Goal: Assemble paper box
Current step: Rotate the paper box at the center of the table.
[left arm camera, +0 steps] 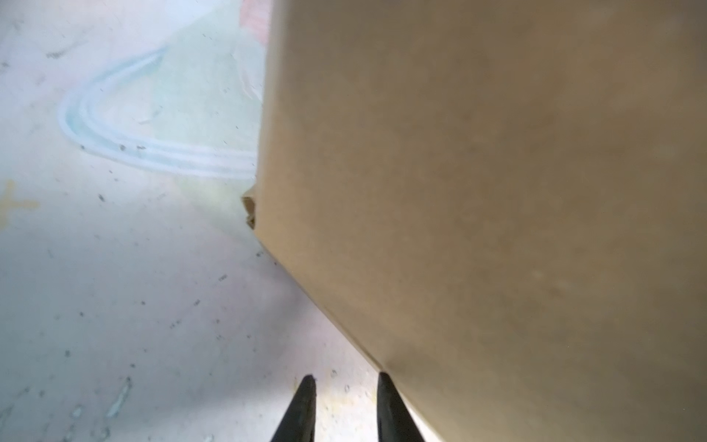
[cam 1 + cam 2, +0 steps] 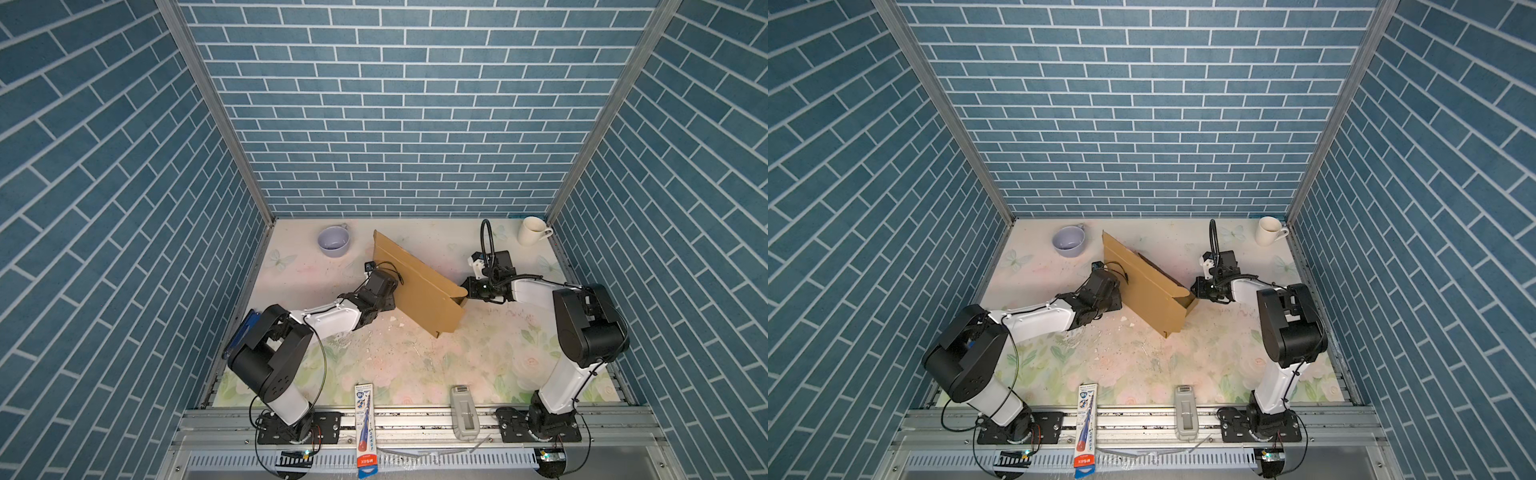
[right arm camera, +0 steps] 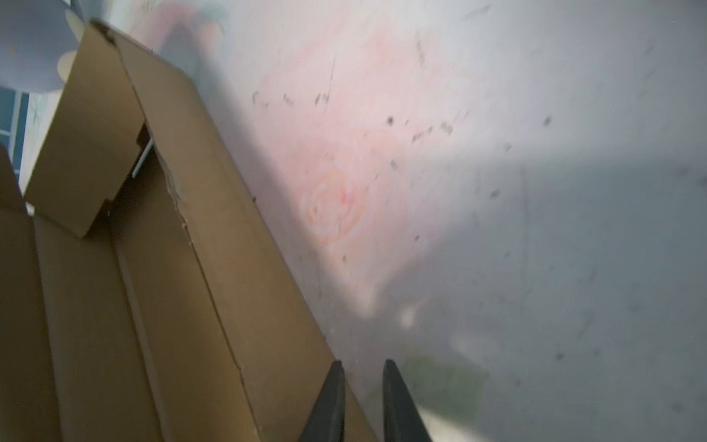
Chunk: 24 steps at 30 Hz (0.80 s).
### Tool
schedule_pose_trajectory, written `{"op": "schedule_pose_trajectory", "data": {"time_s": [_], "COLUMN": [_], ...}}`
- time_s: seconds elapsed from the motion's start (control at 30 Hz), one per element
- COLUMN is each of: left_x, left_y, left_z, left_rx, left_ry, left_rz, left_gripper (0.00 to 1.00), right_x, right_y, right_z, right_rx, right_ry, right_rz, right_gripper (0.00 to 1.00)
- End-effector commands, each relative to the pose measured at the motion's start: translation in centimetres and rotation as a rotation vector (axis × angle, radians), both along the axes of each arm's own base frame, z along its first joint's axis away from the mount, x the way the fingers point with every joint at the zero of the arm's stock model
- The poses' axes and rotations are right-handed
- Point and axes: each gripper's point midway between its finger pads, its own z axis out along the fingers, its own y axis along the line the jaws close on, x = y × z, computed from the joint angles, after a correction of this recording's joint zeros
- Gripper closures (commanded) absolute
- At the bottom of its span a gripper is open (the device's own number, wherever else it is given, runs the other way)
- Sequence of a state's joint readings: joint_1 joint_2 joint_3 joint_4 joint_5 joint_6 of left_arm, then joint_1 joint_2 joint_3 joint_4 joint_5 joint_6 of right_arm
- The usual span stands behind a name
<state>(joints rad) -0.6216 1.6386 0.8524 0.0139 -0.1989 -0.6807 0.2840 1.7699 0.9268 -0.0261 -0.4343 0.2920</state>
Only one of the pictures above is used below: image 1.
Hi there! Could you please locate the brown cardboard box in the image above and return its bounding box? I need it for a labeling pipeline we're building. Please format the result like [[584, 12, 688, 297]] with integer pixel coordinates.
[[254, 1, 706, 441]]

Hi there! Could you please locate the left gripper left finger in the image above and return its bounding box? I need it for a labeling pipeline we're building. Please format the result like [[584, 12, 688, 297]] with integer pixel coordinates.
[[271, 374, 317, 442]]

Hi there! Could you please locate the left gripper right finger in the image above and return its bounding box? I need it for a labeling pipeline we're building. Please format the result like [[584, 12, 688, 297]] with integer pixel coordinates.
[[377, 372, 425, 442]]

